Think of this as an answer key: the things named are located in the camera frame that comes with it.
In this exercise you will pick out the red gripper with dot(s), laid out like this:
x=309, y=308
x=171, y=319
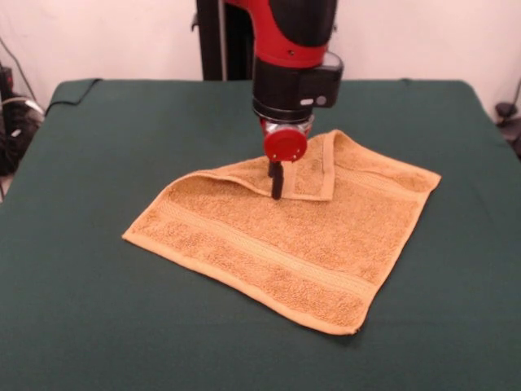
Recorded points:
x=285, y=144

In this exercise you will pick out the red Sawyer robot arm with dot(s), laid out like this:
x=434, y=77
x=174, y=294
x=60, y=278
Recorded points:
x=293, y=61

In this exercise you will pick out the dark grey stand foot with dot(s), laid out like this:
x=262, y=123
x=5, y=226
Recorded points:
x=506, y=110

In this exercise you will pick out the dark green table cloth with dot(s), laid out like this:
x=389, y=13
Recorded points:
x=102, y=305

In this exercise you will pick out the orange terry towel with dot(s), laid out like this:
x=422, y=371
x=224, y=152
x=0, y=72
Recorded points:
x=285, y=244

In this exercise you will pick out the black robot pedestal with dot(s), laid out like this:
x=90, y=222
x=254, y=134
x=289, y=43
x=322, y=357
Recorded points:
x=211, y=40

